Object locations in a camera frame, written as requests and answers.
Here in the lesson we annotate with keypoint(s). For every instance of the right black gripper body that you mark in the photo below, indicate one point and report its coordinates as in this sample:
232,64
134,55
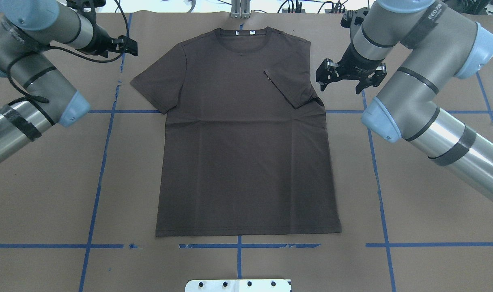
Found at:
358,66

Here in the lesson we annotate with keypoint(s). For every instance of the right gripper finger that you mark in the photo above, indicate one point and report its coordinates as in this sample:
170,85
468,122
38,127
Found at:
373,80
326,73

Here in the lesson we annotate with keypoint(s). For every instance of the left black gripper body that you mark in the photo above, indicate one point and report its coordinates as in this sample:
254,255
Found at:
100,41

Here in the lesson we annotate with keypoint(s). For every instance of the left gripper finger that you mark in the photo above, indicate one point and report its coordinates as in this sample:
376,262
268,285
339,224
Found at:
124,44

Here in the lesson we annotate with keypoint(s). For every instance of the dark brown t-shirt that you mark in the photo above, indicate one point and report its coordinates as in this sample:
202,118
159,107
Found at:
246,148

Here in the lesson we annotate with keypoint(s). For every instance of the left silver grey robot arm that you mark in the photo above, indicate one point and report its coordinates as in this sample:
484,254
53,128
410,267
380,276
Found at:
27,29

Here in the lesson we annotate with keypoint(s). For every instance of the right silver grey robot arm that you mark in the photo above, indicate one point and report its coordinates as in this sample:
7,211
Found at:
443,44

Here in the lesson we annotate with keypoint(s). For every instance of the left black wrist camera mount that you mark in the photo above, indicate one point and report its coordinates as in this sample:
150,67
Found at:
87,8

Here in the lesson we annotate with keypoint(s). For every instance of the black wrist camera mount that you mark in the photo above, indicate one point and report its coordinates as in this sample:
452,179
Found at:
354,18
87,8

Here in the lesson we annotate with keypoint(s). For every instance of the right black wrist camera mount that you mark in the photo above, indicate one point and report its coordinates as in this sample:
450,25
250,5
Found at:
354,18

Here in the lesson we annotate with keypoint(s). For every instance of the white metal camera stand base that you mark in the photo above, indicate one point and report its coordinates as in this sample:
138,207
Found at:
239,285

